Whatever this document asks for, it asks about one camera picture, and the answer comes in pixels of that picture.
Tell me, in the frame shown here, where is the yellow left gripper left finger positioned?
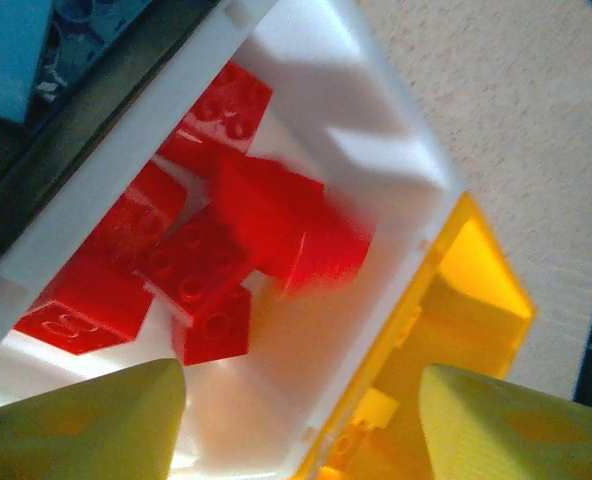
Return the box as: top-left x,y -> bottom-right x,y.
0,358 -> 187,480

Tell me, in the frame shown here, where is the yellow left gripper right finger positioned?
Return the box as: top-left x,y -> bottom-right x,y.
419,363 -> 592,480

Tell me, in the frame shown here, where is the yellow lego brick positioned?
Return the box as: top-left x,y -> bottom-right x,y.
360,387 -> 400,429
325,419 -> 372,471

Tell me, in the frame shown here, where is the light blue lego brick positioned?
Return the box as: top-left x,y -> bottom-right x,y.
0,0 -> 53,124

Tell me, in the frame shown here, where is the yellow plastic bin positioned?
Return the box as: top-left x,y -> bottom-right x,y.
288,192 -> 537,480

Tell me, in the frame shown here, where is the black plastic bin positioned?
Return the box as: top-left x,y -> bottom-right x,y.
0,0 -> 237,286

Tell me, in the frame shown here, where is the white plastic bin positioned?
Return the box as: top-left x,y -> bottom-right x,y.
0,0 -> 465,480

